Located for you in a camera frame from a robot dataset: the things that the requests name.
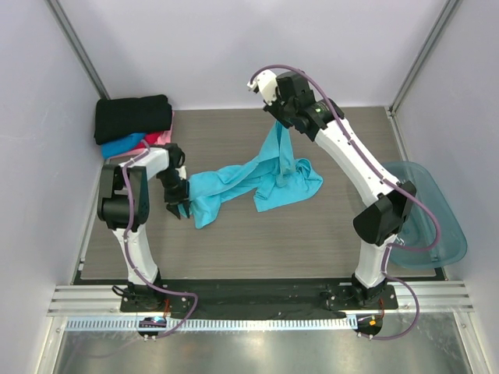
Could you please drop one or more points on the turquoise t shirt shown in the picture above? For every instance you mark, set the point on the turquoise t shirt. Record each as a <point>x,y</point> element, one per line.
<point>275,176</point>

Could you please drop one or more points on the folded red t shirt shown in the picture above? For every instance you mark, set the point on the folded red t shirt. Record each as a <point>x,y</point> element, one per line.
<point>150,139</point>

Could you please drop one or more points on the folded blue t shirt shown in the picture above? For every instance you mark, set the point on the folded blue t shirt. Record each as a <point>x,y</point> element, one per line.
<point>122,145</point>

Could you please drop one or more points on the folded black t shirt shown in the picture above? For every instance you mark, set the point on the folded black t shirt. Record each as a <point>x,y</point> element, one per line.
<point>118,118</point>

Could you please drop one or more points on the right aluminium corner post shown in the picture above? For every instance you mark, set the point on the right aluminium corner post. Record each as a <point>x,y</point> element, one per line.
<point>436,31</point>

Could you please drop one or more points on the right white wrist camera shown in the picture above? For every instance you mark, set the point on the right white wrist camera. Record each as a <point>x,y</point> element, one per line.
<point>266,84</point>

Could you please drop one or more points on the slotted cable duct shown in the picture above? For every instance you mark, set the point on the slotted cable duct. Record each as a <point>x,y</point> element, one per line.
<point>155,324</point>

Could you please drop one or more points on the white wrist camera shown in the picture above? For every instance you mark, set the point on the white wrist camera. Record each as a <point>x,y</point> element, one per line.
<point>266,84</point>
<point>182,172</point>

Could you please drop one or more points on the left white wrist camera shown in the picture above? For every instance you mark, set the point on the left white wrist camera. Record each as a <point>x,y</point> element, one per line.
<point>182,172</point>

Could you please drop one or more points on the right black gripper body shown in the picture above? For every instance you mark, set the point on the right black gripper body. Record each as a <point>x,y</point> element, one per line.
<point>284,111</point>

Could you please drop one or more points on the left aluminium corner post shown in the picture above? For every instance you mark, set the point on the left aluminium corner post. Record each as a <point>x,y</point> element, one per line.
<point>76,45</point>

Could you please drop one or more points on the teal plastic bin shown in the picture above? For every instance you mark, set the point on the teal plastic bin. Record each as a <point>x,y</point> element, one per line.
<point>419,231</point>

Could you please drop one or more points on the aluminium frame rail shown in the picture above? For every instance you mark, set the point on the aluminium frame rail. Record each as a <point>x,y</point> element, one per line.
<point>424,296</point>

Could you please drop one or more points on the folded pink t shirt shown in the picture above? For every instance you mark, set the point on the folded pink t shirt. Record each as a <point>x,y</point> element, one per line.
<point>165,137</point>

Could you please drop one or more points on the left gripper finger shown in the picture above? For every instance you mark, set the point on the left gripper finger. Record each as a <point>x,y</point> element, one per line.
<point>184,207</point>
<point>174,209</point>

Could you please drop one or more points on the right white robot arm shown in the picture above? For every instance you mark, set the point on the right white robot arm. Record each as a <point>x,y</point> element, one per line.
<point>289,98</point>

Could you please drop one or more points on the aluminium corner post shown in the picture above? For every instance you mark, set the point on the aluminium corner post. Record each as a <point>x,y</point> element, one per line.
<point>436,31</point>
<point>76,45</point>

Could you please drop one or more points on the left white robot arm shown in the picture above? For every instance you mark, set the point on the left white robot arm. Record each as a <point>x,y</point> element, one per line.
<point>123,204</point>

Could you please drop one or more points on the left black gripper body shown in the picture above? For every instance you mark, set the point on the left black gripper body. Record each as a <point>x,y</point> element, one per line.
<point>175,189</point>

